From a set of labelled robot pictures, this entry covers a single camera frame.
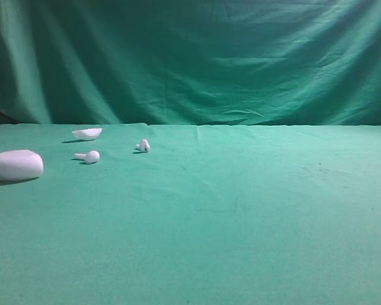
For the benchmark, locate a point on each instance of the white earbud with stem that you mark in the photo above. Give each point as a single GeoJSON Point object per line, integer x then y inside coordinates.
{"type": "Point", "coordinates": [88, 158]}

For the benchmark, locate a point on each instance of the white earbud case lid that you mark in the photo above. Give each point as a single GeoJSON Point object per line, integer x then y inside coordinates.
{"type": "Point", "coordinates": [87, 134]}

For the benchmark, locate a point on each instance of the white earbud case base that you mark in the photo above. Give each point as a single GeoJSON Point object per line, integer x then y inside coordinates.
{"type": "Point", "coordinates": [20, 165]}

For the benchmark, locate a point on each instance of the green backdrop cloth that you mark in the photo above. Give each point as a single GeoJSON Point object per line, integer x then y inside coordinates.
{"type": "Point", "coordinates": [190, 62]}

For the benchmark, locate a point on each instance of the green table cloth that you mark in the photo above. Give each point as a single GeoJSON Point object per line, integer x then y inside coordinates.
{"type": "Point", "coordinates": [210, 215]}

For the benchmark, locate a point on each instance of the white bluetooth earbud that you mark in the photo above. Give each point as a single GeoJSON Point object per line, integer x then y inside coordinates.
{"type": "Point", "coordinates": [143, 146]}

